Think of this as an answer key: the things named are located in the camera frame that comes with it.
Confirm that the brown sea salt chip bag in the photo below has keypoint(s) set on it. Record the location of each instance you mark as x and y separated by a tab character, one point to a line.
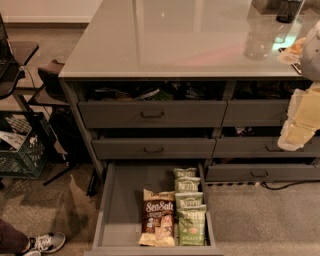
158	219

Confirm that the dark metal side stand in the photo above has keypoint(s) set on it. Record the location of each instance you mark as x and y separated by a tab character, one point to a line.
14	57

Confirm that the person's leg dark trousers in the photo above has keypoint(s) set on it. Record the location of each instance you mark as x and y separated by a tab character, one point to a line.
12	241

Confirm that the open bottom left drawer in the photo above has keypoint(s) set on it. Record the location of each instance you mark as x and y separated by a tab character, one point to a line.
119	220

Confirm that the grey sneaker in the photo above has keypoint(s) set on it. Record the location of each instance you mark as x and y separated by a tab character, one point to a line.
45	244

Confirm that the top right drawer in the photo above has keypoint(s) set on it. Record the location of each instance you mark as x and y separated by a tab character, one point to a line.
266	112

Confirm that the middle left drawer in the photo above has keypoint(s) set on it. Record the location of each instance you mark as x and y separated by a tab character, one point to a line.
153	148

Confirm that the dark container on counter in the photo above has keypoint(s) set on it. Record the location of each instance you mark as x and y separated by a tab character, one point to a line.
288	10

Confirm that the green chip bag rear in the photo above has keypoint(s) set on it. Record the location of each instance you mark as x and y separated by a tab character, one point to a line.
185	172

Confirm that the white paper in crate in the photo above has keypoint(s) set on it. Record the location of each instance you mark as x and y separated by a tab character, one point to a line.
13	139

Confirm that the dark green plastic crate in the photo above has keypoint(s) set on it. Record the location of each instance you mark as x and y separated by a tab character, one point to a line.
30	159

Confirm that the top left drawer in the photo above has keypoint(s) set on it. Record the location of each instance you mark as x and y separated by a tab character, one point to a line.
152	114

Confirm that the snack bags in top drawer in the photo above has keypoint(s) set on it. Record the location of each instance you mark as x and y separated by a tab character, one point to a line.
156	91

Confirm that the green chip bag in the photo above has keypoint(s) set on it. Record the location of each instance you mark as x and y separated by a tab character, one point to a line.
185	172
187	184
188	199
191	225

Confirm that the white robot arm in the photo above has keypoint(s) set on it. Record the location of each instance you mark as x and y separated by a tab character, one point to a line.
306	52

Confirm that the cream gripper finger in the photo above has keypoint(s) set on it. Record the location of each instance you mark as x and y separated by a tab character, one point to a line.
303	118

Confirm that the grey drawer cabinet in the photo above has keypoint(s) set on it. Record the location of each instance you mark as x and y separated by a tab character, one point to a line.
231	41

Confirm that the green chip bag front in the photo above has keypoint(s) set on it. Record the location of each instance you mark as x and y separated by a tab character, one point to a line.
191	225

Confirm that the black white marker board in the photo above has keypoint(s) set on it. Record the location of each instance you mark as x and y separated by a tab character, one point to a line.
296	66

